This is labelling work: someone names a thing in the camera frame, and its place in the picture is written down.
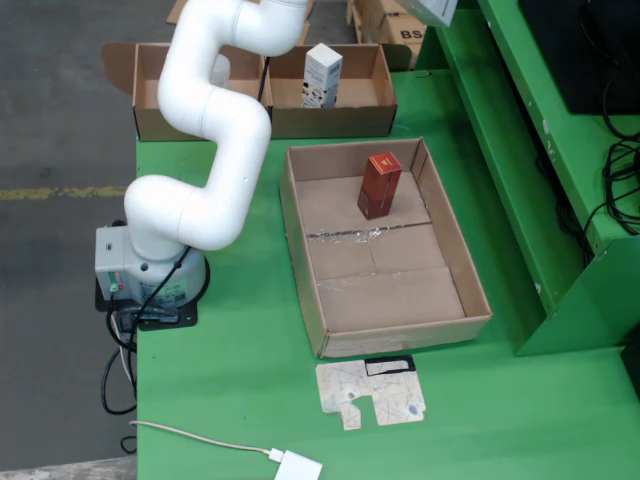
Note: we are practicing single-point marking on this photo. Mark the white d'Alba carton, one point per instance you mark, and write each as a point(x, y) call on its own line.
point(432, 11)

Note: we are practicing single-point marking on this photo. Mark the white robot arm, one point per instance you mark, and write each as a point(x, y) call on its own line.
point(215, 120)

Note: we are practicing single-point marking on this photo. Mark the grey robot base box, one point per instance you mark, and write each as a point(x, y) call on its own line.
point(115, 260)

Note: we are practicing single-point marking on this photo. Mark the open cardboard tray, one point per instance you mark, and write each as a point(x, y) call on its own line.
point(390, 295)

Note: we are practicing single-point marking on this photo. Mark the divided cardboard box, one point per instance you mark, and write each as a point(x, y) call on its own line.
point(350, 120)

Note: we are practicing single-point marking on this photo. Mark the flattened printed cardboard piece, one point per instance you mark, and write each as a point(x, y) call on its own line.
point(370, 395)

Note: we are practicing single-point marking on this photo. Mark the cardboard carton BS print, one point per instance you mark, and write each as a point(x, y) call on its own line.
point(405, 35)

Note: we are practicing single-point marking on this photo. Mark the red carton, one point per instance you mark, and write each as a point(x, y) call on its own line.
point(379, 187)

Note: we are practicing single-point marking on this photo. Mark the white black printed carton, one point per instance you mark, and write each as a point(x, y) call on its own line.
point(322, 75)

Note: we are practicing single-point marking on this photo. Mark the green metal shelf unit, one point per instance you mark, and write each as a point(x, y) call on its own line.
point(500, 200)

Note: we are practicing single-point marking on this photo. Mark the white adapter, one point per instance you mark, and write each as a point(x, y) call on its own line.
point(297, 466)

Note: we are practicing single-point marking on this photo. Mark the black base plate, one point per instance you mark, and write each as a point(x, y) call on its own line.
point(175, 320)

